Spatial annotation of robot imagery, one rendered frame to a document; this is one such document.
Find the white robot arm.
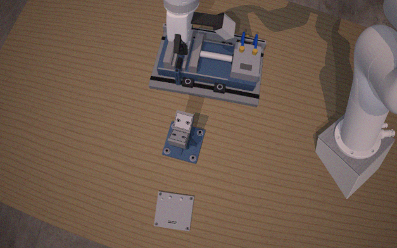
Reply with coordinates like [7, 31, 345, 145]
[163, 0, 397, 159]

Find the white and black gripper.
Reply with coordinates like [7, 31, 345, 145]
[164, 4, 199, 55]

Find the grey long narrow bar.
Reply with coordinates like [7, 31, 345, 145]
[172, 53, 178, 70]

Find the grey flat bar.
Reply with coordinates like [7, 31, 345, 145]
[182, 54, 189, 71]

